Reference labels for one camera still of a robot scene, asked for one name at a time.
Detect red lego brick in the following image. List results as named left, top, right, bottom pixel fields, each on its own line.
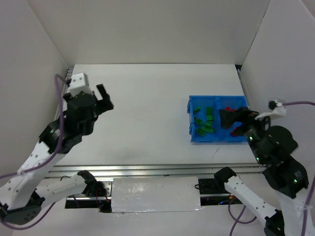
left=230, top=126, right=241, bottom=137

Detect red arch lego piece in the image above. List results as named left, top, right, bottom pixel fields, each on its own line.
left=224, top=107, right=236, bottom=112

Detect green lego bricks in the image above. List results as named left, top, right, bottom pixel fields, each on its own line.
left=205, top=107, right=213, bottom=116

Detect green small lego brick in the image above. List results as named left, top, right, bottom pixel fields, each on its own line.
left=193, top=107, right=201, bottom=113

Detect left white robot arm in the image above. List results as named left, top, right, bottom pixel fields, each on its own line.
left=0, top=84, right=114, bottom=230

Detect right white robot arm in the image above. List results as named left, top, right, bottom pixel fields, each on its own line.
left=214, top=105, right=315, bottom=236

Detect green lego in bin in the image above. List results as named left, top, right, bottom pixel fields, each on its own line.
left=196, top=128, right=206, bottom=137
left=202, top=124, right=214, bottom=133
left=206, top=115, right=213, bottom=122
left=195, top=119, right=203, bottom=126

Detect blue plastic divided bin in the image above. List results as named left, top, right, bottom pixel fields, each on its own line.
left=187, top=95, right=247, bottom=143

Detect silver tape cover plate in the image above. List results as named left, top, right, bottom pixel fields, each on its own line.
left=111, top=177, right=202, bottom=213

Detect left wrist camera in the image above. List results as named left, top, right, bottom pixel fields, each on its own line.
left=68, top=73, right=92, bottom=96

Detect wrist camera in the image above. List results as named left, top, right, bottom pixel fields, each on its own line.
left=254, top=99, right=286, bottom=120
left=68, top=73, right=92, bottom=96

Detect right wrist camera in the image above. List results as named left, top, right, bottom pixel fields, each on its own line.
left=254, top=99, right=286, bottom=120

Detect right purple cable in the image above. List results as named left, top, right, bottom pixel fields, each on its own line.
left=228, top=100, right=315, bottom=236

